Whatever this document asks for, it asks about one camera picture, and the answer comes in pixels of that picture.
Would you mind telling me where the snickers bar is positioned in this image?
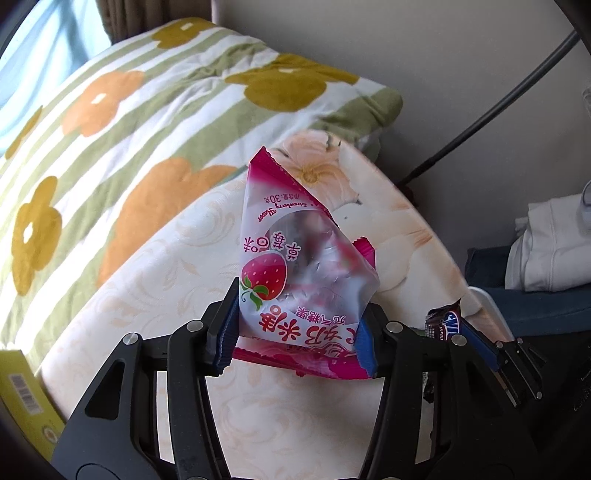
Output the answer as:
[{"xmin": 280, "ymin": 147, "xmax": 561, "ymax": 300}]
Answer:
[{"xmin": 425, "ymin": 300, "xmax": 462, "ymax": 341}]

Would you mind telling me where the pink strawberry snack bag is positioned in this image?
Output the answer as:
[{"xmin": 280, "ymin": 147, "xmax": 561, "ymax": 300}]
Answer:
[{"xmin": 235, "ymin": 149, "xmax": 380, "ymax": 380}]

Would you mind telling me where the folded white garment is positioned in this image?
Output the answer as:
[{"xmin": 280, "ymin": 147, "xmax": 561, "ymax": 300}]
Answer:
[{"xmin": 505, "ymin": 194, "xmax": 590, "ymax": 292}]

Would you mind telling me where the green cardboard box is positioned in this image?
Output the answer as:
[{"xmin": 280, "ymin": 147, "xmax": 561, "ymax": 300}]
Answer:
[{"xmin": 0, "ymin": 350, "xmax": 64, "ymax": 462}]

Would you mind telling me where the floral striped quilt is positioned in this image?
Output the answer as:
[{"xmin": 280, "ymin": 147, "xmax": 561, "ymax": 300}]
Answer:
[{"xmin": 1, "ymin": 17, "xmax": 403, "ymax": 368}]

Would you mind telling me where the right brown curtain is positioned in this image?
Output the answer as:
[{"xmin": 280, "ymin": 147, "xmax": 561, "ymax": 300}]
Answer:
[{"xmin": 96, "ymin": 0, "xmax": 212, "ymax": 43}]

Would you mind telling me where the black clothes rack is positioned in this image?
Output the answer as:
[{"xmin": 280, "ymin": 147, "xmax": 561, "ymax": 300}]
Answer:
[{"xmin": 397, "ymin": 30, "xmax": 581, "ymax": 188}]

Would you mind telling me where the light blue cloth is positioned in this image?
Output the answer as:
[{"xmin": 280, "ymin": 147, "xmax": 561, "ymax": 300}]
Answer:
[{"xmin": 1, "ymin": 1, "xmax": 111, "ymax": 151}]

